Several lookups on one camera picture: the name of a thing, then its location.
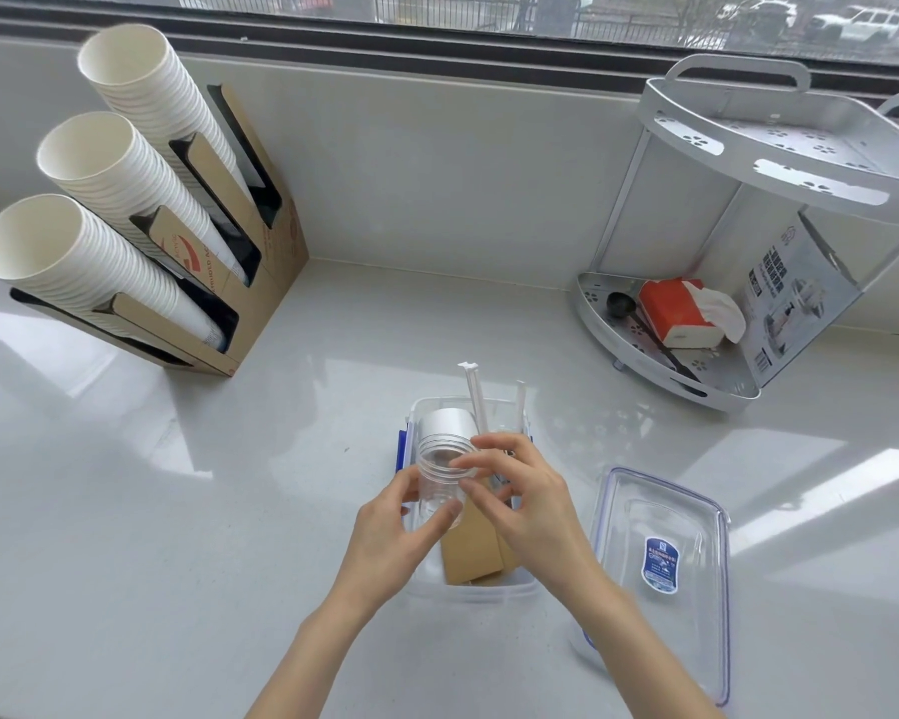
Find black measuring spoon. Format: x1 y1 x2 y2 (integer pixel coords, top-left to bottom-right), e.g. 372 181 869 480
607 292 702 383

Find person's right forearm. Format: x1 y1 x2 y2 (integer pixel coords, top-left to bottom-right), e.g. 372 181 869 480
547 569 728 719

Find person's left forearm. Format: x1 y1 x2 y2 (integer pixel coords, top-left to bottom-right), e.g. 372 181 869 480
246 584 391 719

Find clear storage box blue clips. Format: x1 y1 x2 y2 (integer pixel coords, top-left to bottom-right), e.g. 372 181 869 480
391 396 540 603

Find long white wrapped straw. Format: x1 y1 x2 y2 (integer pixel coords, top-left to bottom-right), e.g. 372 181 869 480
457 361 497 442

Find person's left hand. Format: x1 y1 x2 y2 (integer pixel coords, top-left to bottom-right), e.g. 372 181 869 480
342 465 465 615

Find clear box lid blue label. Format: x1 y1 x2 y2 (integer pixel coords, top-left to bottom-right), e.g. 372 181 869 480
580 466 732 706

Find white two-tier corner rack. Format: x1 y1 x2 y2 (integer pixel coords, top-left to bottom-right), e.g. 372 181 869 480
573 54 899 414

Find dark window frame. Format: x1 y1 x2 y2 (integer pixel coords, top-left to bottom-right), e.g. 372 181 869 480
0 0 899 99

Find stack of white paper cups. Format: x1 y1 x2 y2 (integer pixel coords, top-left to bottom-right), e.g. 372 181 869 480
0 193 230 354
76 23 260 212
36 110 253 287

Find person's right hand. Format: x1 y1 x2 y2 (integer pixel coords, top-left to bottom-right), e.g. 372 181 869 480
449 432 608 601

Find white round jar lid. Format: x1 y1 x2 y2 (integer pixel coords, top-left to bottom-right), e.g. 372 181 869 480
418 408 481 461

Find orange tissue pack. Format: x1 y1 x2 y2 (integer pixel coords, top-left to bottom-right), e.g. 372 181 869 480
637 277 748 350

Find brown cardboard cup holder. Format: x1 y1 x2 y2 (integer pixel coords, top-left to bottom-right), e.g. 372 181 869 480
9 83 310 378

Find white blue printed product box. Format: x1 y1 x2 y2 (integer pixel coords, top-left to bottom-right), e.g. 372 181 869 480
734 211 863 389

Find clear plastic jar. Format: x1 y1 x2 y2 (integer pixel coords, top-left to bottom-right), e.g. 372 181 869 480
415 434 470 532

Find brown cardboard piece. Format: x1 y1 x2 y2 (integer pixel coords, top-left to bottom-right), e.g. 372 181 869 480
441 500 527 589

